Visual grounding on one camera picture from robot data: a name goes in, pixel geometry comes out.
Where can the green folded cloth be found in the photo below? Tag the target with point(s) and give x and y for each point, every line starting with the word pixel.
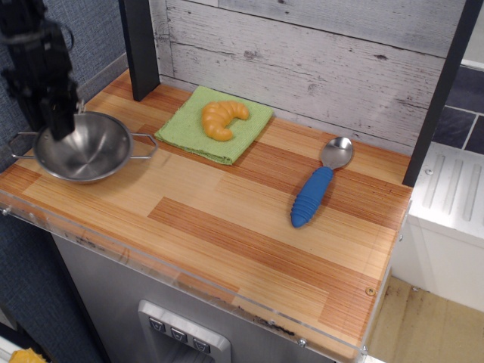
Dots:
pixel 184 129

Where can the yellow object bottom left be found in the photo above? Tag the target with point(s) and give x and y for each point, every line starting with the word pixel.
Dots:
pixel 26 356

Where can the dark right vertical post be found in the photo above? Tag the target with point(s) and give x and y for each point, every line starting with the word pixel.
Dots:
pixel 449 72

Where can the silver dispenser button panel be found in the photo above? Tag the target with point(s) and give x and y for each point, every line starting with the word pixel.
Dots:
pixel 173 338

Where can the dark vertical post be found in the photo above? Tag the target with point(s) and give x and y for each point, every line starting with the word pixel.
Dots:
pixel 140 46
pixel 449 72

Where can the metal pot with wire handles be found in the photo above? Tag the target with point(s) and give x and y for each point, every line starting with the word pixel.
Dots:
pixel 99 146

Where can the white toy sink unit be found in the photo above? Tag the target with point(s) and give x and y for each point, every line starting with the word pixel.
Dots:
pixel 441 242

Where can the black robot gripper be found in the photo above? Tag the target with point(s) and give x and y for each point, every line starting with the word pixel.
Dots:
pixel 39 79

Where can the orange plastic croissant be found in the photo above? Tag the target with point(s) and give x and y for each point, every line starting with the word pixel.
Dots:
pixel 217 115

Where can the blue handled metal spoon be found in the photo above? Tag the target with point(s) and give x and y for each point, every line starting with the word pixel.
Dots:
pixel 335 154

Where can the clear acrylic edge guard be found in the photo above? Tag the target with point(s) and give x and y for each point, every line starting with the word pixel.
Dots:
pixel 112 278

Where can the dark left vertical post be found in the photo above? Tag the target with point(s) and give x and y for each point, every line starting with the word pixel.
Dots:
pixel 140 46

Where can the silver toy fridge cabinet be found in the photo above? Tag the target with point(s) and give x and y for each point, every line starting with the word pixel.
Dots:
pixel 262 287

